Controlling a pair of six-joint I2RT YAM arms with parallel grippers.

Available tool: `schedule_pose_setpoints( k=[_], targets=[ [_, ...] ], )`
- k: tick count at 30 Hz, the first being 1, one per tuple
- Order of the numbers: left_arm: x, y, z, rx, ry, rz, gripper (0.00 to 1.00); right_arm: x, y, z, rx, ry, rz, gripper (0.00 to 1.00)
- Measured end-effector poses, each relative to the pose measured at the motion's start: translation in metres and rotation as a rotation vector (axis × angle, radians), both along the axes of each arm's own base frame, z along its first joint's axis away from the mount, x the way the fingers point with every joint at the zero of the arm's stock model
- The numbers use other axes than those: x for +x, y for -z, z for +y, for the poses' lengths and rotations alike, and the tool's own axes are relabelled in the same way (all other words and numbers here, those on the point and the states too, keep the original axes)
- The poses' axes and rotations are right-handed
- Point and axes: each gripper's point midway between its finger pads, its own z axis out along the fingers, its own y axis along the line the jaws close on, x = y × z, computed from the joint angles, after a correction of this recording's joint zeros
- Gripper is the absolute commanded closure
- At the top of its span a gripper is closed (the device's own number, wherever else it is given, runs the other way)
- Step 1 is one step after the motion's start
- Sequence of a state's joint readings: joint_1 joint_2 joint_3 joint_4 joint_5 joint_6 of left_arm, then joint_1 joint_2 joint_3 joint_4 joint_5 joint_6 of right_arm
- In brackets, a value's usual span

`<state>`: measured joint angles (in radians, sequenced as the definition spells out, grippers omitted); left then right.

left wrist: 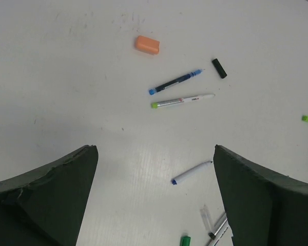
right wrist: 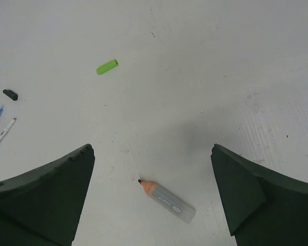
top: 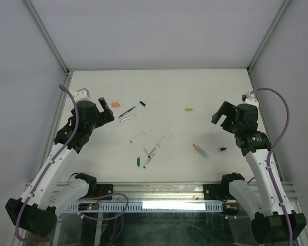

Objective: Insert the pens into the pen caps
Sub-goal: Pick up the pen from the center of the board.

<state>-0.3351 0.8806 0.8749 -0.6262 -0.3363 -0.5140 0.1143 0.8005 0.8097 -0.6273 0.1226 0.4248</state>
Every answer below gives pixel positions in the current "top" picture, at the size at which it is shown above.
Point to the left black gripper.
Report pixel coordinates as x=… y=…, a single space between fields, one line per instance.
x=104 y=117

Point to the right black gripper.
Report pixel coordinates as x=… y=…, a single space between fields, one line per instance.
x=227 y=109

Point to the white green end pen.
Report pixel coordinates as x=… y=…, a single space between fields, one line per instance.
x=149 y=159

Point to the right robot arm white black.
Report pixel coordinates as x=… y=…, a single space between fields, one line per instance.
x=273 y=218

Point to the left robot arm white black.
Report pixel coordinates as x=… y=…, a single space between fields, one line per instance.
x=38 y=208

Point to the orange pen cap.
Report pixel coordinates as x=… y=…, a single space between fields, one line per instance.
x=115 y=104

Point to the dark blue barrel pen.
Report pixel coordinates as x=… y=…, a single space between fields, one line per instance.
x=126 y=112

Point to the silver green tip pen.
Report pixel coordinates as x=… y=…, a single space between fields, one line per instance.
x=129 y=117

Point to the white blue end pen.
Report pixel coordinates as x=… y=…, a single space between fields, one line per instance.
x=137 y=137

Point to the white black end pen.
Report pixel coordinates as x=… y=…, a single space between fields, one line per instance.
x=155 y=147

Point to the orange tip marker clear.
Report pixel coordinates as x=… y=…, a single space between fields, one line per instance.
x=200 y=151

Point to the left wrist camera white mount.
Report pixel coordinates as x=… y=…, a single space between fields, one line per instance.
x=81 y=95

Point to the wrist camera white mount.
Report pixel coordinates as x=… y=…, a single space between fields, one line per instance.
x=81 y=95
x=249 y=98

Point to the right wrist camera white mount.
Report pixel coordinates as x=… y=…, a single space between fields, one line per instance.
x=249 y=98

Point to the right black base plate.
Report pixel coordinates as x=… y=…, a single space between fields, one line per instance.
x=212 y=192

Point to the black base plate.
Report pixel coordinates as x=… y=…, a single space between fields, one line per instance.
x=212 y=192
x=99 y=189

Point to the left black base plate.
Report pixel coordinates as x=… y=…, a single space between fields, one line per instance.
x=99 y=189

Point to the aluminium mounting rail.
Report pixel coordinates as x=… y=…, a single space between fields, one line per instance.
x=141 y=191

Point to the white slotted cable duct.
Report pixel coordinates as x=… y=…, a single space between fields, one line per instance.
x=147 y=206

